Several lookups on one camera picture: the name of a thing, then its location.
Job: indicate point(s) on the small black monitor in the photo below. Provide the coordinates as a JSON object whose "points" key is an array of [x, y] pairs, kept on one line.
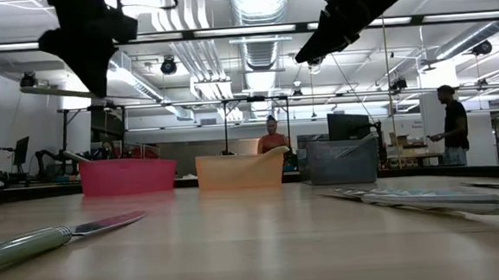
{"points": [[21, 151]]}

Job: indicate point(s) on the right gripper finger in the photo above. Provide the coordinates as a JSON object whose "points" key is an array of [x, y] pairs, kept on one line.
{"points": [[339, 39], [323, 31]]}

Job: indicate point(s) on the black table frame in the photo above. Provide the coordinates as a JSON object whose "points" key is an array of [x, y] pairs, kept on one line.
{"points": [[27, 195]]}

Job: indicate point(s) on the orange plastic bin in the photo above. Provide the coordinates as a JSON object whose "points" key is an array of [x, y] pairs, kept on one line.
{"points": [[238, 173]]}

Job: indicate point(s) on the grey plastic bin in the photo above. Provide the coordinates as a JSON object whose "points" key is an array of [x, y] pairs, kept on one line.
{"points": [[342, 164]]}

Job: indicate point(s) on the black background rig frame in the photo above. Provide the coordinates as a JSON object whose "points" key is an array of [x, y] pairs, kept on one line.
{"points": [[225, 128]]}

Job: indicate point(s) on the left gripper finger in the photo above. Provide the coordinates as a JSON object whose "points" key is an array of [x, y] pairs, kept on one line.
{"points": [[84, 69], [100, 75]]}

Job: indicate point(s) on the black computer monitor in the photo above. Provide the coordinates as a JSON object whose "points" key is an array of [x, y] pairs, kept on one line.
{"points": [[348, 127]]}

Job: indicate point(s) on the black background robot arm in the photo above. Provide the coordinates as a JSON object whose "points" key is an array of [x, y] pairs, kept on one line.
{"points": [[42, 159]]}

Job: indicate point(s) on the black ceiling spotlight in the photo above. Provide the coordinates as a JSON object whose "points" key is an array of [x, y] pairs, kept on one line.
{"points": [[168, 66], [398, 85], [481, 47], [28, 79], [315, 61]]}

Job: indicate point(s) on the person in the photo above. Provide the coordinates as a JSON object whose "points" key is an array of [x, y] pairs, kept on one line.
{"points": [[108, 150], [270, 132], [456, 123]]}

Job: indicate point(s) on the black overhead frame bar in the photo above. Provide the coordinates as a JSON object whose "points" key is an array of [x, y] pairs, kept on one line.
{"points": [[225, 32]]}

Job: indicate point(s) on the pink plastic bin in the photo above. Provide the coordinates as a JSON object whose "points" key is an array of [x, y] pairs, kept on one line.
{"points": [[126, 178]]}

